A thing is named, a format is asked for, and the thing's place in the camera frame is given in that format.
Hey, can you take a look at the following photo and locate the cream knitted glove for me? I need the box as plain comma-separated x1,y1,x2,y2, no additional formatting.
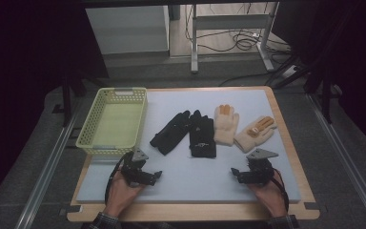
233,114,278,154
213,103,240,148

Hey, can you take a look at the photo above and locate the white foam mat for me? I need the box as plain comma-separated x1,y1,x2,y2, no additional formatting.
75,88,302,205

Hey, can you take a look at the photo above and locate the black glove with white print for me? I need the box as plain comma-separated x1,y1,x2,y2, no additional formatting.
188,109,217,159

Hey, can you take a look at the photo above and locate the black stand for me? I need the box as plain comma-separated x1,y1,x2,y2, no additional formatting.
60,73,88,129
272,56,336,126

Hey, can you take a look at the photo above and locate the person's right hand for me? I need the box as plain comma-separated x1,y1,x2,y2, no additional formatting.
247,171,289,219

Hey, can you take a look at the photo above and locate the white power strip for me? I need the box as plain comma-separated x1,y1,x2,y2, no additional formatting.
280,64,300,79

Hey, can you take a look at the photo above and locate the white cabinet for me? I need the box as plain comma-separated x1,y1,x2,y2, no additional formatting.
85,4,171,55

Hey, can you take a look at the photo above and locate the pale yellow plastic basket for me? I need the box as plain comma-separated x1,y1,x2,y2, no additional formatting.
75,87,149,157

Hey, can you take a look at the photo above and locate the plain black glove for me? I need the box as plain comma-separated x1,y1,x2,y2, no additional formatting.
149,110,192,156

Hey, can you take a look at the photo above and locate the tangle of black floor cables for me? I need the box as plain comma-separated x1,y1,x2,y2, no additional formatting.
184,3,293,55

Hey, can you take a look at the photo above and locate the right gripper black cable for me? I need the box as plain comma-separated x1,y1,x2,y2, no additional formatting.
270,169,291,214

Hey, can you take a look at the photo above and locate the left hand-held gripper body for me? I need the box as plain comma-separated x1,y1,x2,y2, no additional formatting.
120,148,151,186

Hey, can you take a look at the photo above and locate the metal floor rail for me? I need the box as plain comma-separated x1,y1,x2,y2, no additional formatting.
307,93,366,229
13,104,84,229

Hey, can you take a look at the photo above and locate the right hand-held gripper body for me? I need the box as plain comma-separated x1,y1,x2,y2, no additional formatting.
245,148,280,186

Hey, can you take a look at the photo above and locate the white metal stand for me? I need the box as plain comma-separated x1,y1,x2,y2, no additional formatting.
190,1,281,74

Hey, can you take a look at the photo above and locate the person's left hand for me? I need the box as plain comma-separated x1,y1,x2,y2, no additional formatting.
103,170,146,218

